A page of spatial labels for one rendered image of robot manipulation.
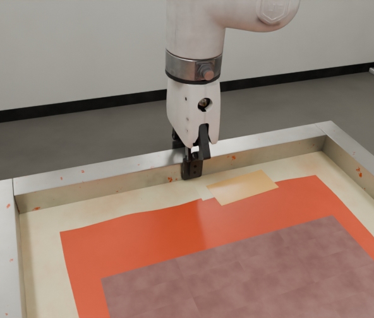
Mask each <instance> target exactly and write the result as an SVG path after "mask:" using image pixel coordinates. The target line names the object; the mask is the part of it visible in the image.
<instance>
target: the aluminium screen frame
mask: <svg viewBox="0 0 374 318"><path fill-rule="evenodd" d="M209 146H210V154H211V159H208V160H204V161H203V168H202V176H203V175H208V174H214V173H217V172H223V171H226V170H232V169H236V168H241V167H247V166H250V165H256V164H260V163H265V162H271V161H275V160H280V159H284V158H289V157H293V156H299V155H304V154H308V153H314V152H317V151H323V152H324V153H325V154H326V155H327V156H328V157H329V158H330V159H331V160H332V161H333V162H334V163H335V164H336V165H337V166H338V167H340V168H341V169H342V170H343V171H344V172H345V173H346V174H347V175H348V176H349V177H350V178H352V179H353V181H355V183H357V185H359V186H360V187H361V188H362V189H363V190H364V191H365V192H366V193H367V194H368V195H369V196H370V197H372V198H373V199H374V156H373V155H372V154H371V153H370V152H369V151H368V150H366V149H365V148H364V147H362V146H361V145H360V144H359V143H358V142H357V141H355V140H354V139H353V138H352V137H350V135H348V134H347V133H346V132H344V131H343V130H342V129H341V128H340V127H339V126H337V125H336V124H335V123H333V122H332V121H326V122H319V123H315V124H308V125H305V126H298V127H292V128H287V129H281V130H277V131H270V132H264V133H260V134H253V135H249V136H243V137H238V138H232V139H225V140H222V141H218V142H217V144H211V143H209ZM184 158H185V147H184V148H177V149H173V150H166V151H160V152H156V153H149V154H145V155H138V156H132V157H128V158H122V159H117V160H111V161H107V162H100V163H94V164H89V165H83V166H79V167H73V168H66V169H62V170H55V171H51V172H45V173H41V174H34V175H28V176H24V177H17V178H14V179H6V180H0V318H27V305H26V296H25V281H24V272H23V257H22V249H21V233H20V218H19V214H22V213H27V212H31V211H37V210H40V209H46V208H51V207H55V206H60V205H64V204H69V203H75V202H79V201H84V200H88V199H93V198H97V197H103V196H108V195H112V194H118V193H121V192H127V191H132V190H136V189H142V188H145V187H151V186H157V185H160V184H166V183H170V182H175V181H179V180H183V178H182V169H183V159H184Z"/></svg>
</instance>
